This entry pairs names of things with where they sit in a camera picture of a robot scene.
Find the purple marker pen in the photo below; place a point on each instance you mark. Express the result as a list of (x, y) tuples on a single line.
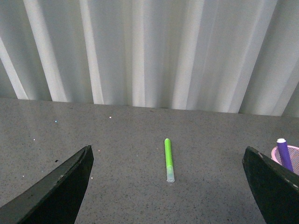
[(284, 154)]

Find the white pleated curtain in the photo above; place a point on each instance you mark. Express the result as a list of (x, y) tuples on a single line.
[(237, 56)]

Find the green marker pen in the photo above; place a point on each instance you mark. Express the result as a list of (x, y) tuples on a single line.
[(169, 161)]

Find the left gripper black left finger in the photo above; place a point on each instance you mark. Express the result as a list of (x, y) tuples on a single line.
[(55, 199)]

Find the pink mesh pen cup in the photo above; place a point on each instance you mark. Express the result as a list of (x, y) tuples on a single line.
[(294, 157)]

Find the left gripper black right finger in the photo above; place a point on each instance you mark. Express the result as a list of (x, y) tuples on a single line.
[(274, 188)]

